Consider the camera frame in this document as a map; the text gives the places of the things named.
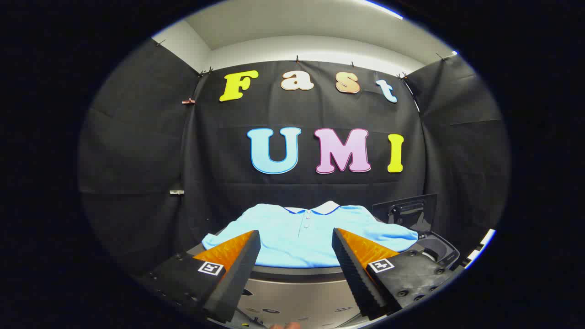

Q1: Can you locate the light blue polo shirt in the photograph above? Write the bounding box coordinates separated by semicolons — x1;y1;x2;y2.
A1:
202;201;419;269

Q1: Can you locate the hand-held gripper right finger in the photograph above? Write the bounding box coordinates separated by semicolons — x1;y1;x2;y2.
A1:
331;228;459;320

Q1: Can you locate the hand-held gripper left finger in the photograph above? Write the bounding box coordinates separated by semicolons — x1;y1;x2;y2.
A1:
135;230;261;324

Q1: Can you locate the transparent washing machine lid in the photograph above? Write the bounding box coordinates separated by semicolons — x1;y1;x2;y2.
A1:
372;194;438;231

